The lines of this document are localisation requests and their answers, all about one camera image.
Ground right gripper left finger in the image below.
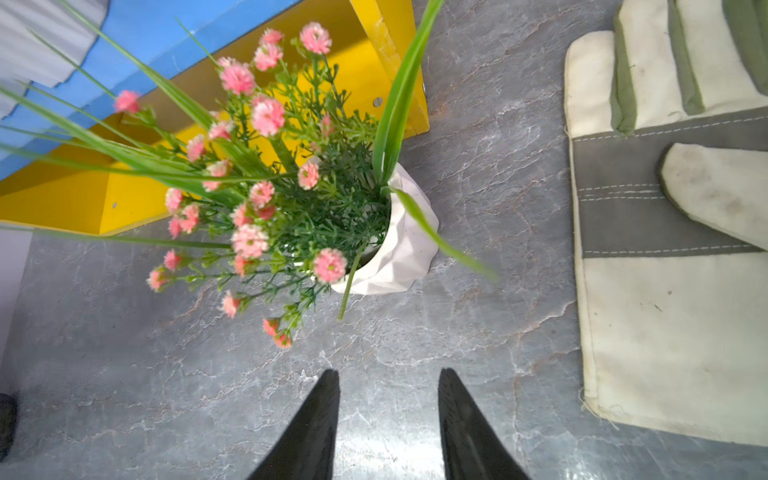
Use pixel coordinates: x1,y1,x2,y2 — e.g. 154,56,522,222
247,369,340,480

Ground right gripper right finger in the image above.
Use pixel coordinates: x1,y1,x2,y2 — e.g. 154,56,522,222
438,368,529,480

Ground pink plant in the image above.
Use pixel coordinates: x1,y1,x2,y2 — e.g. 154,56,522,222
1,0,97,96
16,1,486,348

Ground yellow rack pink blue shelves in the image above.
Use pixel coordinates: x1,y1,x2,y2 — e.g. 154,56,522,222
1,1,416,235

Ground beige gardening glove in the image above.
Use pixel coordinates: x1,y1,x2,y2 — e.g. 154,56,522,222
564,1,767,446

